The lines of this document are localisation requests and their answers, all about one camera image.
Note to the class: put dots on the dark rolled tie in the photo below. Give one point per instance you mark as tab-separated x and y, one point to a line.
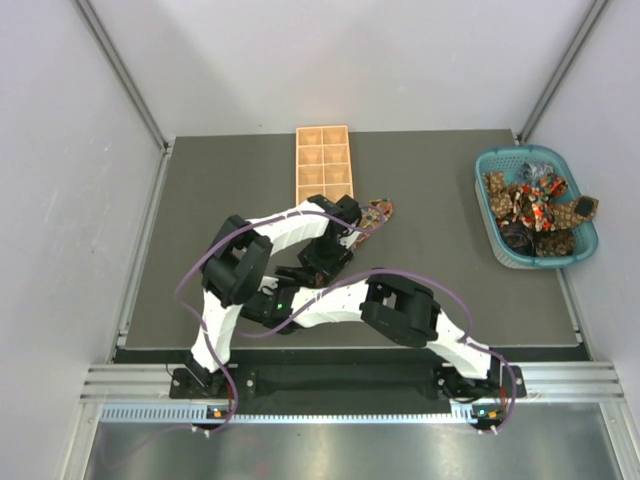
518	238

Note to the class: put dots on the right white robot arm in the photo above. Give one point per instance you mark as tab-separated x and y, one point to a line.
402	310

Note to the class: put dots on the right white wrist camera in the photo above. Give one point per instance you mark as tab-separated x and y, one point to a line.
269	286

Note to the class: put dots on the red floral tie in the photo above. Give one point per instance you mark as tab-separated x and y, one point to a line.
532	204

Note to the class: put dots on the colourful banana print tie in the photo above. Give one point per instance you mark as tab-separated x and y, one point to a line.
374	215

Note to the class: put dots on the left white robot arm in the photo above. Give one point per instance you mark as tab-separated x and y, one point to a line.
254	268

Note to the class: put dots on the teal plastic basket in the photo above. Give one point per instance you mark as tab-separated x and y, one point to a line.
508	160

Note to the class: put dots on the blue grey tie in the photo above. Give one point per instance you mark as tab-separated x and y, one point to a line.
531	172

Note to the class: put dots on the wooden eight-compartment box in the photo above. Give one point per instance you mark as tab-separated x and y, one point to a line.
323	163

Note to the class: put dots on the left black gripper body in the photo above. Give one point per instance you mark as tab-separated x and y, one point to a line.
321	253

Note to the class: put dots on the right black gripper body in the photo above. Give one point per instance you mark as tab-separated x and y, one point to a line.
302	279

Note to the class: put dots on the grey slotted cable duct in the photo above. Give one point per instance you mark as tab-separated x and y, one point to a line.
168	413

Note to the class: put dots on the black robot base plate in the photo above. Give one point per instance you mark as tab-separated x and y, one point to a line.
334	381

